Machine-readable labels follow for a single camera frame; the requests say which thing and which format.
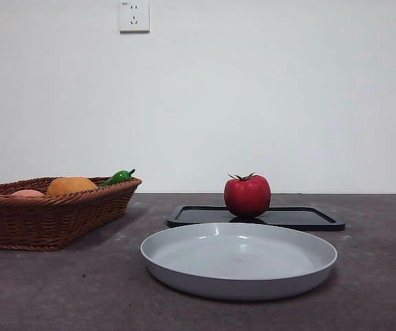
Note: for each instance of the brown wicker basket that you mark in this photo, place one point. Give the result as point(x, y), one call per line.
point(46, 220)

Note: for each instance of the dark rectangular tray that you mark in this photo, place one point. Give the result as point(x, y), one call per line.
point(301, 217)

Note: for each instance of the pale pink toy egg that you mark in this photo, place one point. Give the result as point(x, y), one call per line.
point(27, 193)

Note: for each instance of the white wall socket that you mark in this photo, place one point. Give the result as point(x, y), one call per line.
point(134, 16)

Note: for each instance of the red toy tomato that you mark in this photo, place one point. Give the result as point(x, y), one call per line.
point(248, 198)

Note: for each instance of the green toy pepper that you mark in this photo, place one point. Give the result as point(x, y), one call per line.
point(117, 178)

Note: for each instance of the grey round plate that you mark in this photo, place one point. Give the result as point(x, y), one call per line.
point(239, 262)

